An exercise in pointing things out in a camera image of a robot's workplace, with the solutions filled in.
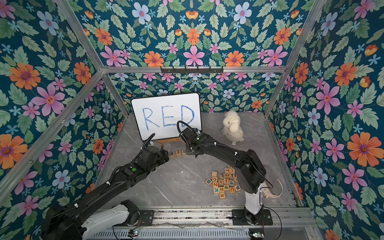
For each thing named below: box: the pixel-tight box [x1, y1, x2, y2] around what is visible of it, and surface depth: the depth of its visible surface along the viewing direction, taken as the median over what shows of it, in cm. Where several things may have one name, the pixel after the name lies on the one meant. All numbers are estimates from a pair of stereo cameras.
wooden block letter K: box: [219, 192, 226, 199], surface depth 80 cm
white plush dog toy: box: [221, 110, 244, 146], surface depth 93 cm
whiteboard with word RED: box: [131, 92, 202, 141], surface depth 93 cm
